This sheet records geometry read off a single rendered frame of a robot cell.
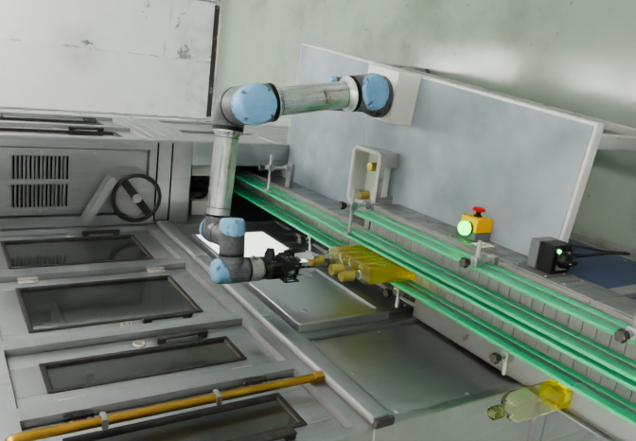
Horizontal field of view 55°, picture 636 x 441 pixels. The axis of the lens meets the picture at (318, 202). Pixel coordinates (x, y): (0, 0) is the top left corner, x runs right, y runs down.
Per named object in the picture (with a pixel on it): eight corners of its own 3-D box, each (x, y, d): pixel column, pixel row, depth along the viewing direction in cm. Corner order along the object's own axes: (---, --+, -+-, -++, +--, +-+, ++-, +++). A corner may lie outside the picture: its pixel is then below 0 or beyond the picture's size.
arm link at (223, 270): (219, 258, 173) (218, 288, 174) (254, 256, 179) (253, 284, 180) (208, 254, 180) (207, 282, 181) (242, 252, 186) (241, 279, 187)
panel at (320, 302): (263, 236, 270) (190, 240, 251) (264, 229, 269) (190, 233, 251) (388, 319, 196) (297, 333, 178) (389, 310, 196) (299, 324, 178)
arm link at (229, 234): (210, 216, 183) (209, 252, 184) (225, 220, 173) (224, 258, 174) (235, 215, 187) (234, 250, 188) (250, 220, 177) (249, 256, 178)
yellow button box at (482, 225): (474, 234, 195) (457, 235, 191) (478, 211, 193) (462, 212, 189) (490, 240, 189) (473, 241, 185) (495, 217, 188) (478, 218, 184)
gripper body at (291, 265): (301, 282, 189) (266, 286, 182) (288, 272, 196) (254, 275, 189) (304, 259, 187) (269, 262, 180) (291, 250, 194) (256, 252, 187)
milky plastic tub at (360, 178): (362, 200, 244) (345, 200, 240) (371, 145, 239) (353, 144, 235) (390, 211, 230) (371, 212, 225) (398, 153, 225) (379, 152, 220)
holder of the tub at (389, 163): (362, 212, 246) (346, 213, 241) (372, 146, 239) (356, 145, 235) (388, 224, 232) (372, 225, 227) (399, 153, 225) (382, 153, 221)
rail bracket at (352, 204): (362, 232, 224) (333, 233, 217) (367, 187, 220) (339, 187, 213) (366, 234, 221) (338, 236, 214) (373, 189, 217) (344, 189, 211)
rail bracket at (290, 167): (297, 189, 282) (254, 190, 270) (302, 154, 278) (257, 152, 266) (303, 192, 278) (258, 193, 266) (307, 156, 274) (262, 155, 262)
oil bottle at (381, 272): (403, 273, 205) (352, 279, 193) (406, 257, 204) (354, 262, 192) (414, 280, 200) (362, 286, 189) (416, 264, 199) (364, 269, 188)
